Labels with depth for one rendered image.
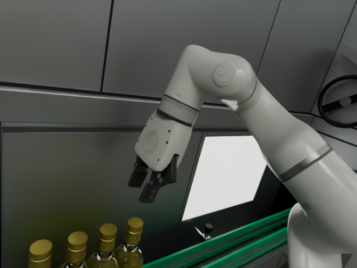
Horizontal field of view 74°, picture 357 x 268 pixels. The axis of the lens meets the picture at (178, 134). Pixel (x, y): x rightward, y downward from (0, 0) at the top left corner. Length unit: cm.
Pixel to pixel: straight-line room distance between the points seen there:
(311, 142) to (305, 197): 7
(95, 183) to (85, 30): 33
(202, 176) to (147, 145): 37
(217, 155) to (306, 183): 47
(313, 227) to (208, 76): 27
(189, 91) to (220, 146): 39
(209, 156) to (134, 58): 38
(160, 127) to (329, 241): 30
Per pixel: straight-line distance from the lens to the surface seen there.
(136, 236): 55
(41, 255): 49
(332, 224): 37
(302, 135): 37
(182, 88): 42
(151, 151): 44
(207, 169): 79
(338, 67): 125
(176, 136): 41
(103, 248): 53
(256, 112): 47
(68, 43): 51
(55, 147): 53
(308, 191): 36
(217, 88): 38
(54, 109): 50
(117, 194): 64
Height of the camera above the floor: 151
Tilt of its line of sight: 18 degrees down
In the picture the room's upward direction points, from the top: 14 degrees clockwise
